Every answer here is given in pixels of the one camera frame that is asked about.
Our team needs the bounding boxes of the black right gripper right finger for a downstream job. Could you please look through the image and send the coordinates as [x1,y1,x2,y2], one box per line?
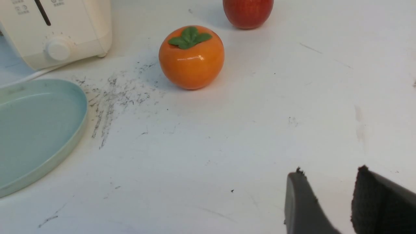
[351,165,416,234]

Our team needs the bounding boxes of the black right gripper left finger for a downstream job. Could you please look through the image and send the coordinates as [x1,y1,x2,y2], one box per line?
[284,167,340,234]

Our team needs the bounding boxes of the orange persimmon with green leaf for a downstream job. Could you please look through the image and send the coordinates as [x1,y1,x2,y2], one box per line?
[159,25,225,89]

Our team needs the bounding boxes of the red apple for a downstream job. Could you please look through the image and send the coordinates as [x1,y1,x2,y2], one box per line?
[222,0,274,30]

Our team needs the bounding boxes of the light green round plate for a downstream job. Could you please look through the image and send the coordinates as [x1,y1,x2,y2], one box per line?
[0,79,88,197]

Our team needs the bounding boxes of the white two-slot toaster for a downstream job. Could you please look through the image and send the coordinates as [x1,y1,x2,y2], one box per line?
[0,0,112,71]

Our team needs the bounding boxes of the white toaster power cord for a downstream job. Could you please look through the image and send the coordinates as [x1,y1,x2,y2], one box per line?
[0,64,65,89]

